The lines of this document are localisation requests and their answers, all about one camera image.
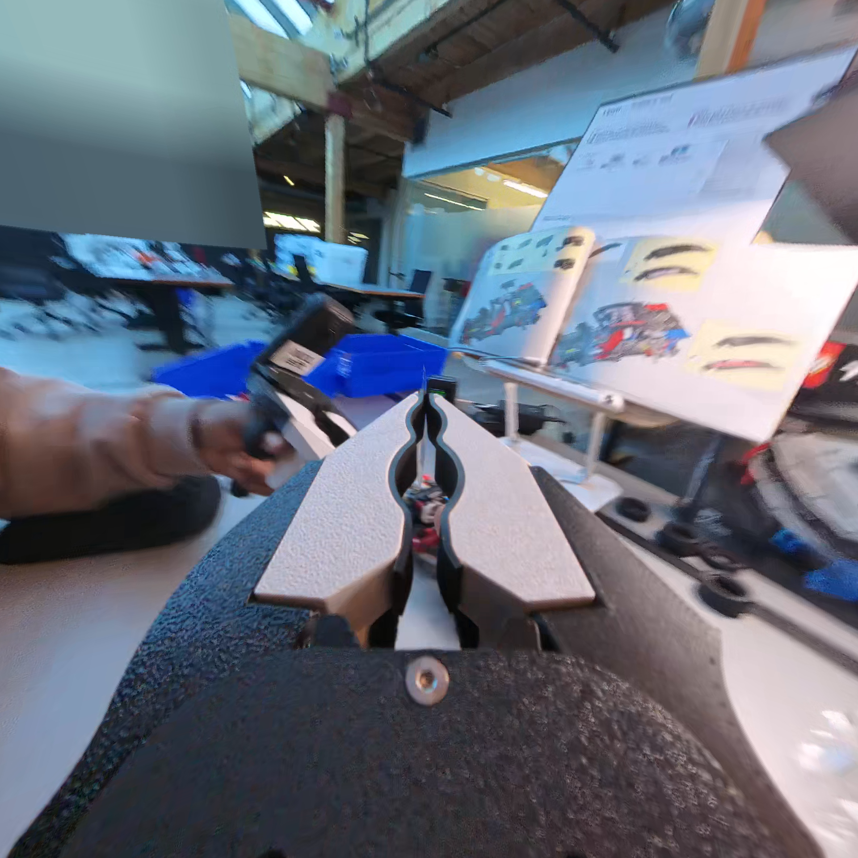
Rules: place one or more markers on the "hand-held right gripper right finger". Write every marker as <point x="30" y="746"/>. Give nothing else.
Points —
<point x="523" y="536"/>

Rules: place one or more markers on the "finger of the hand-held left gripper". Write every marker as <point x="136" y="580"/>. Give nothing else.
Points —
<point x="312" y="426"/>

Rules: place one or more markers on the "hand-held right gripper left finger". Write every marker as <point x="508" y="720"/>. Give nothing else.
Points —
<point x="328" y="536"/>

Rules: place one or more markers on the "person's left forearm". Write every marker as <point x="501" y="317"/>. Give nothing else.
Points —
<point x="87" y="442"/>

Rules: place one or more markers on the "partly built lego car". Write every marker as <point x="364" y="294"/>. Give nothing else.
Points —
<point x="426" y="513"/>

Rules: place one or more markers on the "black lego tire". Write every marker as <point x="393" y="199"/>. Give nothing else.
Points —
<point x="710" y="596"/>
<point x="674" y="539"/>
<point x="717" y="558"/>
<point x="623" y="511"/>

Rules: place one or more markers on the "lego instruction booklet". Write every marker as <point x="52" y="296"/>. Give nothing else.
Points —
<point x="670" y="315"/>

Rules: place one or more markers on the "lego set box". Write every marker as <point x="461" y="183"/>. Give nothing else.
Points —
<point x="824" y="482"/>

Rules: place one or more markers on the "person's left hand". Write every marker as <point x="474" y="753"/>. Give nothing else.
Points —
<point x="221" y="436"/>

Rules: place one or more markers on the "white storage bin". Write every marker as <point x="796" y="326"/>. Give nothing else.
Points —
<point x="322" y="258"/>

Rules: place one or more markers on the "black office chair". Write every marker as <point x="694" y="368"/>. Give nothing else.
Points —
<point x="409" y="301"/>

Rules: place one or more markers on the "white metal book stand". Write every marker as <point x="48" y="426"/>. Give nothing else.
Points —
<point x="570" y="392"/>

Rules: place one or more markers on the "black wrist rest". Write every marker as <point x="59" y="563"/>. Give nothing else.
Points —
<point x="120" y="529"/>

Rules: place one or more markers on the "printed task instruction sheet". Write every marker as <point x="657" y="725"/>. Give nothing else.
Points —
<point x="670" y="147"/>

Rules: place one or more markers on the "dark grey panel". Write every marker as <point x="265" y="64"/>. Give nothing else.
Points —
<point x="824" y="167"/>

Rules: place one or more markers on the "wooden post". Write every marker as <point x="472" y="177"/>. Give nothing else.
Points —
<point x="335" y="181"/>

